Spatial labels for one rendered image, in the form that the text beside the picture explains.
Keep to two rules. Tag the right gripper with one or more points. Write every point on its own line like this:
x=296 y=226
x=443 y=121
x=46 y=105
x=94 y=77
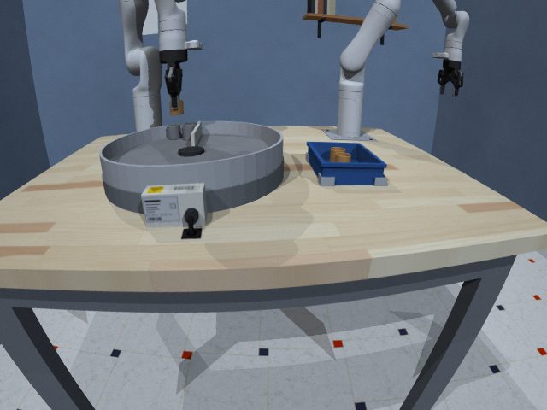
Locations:
x=173 y=58

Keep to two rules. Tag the bronze bushing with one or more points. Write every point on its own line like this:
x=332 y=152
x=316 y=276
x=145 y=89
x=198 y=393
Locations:
x=342 y=157
x=335 y=150
x=177 y=111

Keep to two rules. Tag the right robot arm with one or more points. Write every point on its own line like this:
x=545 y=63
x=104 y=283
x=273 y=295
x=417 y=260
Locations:
x=144 y=61

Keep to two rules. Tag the blue open-top crate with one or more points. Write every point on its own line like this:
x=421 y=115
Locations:
x=346 y=173

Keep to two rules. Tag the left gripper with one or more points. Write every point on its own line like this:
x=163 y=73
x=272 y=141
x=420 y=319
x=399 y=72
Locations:
x=450 y=68

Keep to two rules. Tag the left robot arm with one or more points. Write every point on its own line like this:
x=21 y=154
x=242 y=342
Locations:
x=353 y=58

